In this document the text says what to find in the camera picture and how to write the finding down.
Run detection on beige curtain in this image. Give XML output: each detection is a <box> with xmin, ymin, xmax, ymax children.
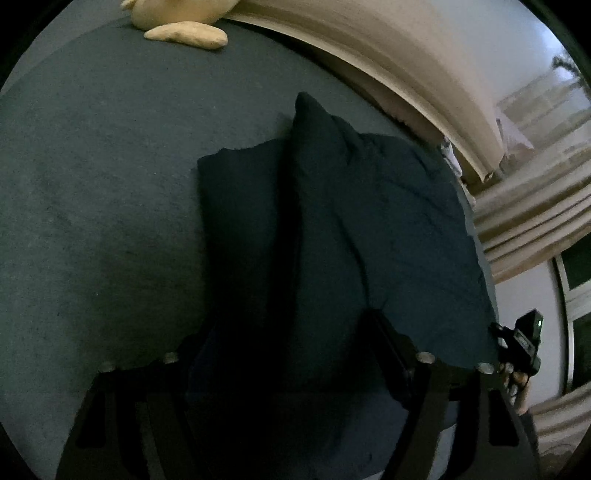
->
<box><xmin>473</xmin><ymin>69</ymin><xmax>591</xmax><ymax>462</ymax></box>

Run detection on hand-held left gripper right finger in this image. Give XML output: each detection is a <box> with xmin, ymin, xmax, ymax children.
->
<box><xmin>360</xmin><ymin>309</ymin><xmax>543</xmax><ymax>480</ymax></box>

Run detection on window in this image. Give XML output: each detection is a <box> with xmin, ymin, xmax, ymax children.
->
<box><xmin>554</xmin><ymin>235</ymin><xmax>591</xmax><ymax>393</ymax></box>

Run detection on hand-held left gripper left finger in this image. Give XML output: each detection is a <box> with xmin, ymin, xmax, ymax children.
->
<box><xmin>55</xmin><ymin>332</ymin><xmax>218</xmax><ymax>480</ymax></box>

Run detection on white crumpled cloth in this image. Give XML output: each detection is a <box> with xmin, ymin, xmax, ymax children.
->
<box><xmin>438</xmin><ymin>136</ymin><xmax>476</xmax><ymax>210</ymax></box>

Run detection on yellow plush toy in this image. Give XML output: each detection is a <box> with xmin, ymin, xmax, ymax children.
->
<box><xmin>121</xmin><ymin>0</ymin><xmax>241</xmax><ymax>49</ymax></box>

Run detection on dark navy padded jacket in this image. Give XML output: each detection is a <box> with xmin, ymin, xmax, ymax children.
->
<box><xmin>196</xmin><ymin>91</ymin><xmax>502</xmax><ymax>480</ymax></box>

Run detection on beige folded quilt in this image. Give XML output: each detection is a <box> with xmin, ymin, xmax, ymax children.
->
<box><xmin>226</xmin><ymin>0</ymin><xmax>509</xmax><ymax>183</ymax></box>

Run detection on person's right hand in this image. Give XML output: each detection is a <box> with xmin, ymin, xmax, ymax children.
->
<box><xmin>500</xmin><ymin>361</ymin><xmax>533</xmax><ymax>415</ymax></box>

